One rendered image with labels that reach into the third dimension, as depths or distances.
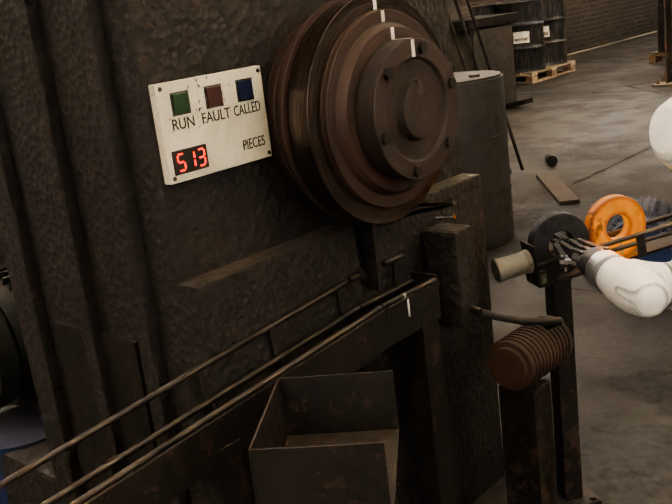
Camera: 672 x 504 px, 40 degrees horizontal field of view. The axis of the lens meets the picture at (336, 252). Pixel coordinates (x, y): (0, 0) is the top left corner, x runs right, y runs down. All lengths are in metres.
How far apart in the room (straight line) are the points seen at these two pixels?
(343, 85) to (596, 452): 1.47
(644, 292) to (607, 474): 0.86
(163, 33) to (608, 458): 1.75
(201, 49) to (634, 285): 0.98
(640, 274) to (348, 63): 0.74
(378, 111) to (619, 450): 1.44
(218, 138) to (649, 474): 1.56
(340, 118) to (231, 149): 0.22
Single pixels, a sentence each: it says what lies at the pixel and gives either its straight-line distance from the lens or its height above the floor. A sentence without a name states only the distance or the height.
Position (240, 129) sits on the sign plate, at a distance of 1.79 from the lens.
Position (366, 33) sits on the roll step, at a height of 1.27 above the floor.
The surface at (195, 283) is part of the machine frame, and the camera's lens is 1.72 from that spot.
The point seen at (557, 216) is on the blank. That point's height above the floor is 0.78.
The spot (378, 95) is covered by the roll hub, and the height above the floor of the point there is 1.16.
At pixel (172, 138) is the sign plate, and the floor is 1.14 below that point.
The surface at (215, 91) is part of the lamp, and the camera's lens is 1.75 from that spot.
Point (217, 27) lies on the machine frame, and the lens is 1.79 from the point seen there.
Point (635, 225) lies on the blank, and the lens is 2.39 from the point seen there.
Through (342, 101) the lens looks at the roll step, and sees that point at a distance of 1.76.
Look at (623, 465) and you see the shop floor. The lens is 2.75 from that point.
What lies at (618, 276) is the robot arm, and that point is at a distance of 2.00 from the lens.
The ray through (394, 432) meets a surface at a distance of 1.63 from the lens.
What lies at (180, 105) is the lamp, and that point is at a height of 1.20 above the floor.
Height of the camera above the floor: 1.35
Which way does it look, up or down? 15 degrees down
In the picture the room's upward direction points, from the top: 7 degrees counter-clockwise
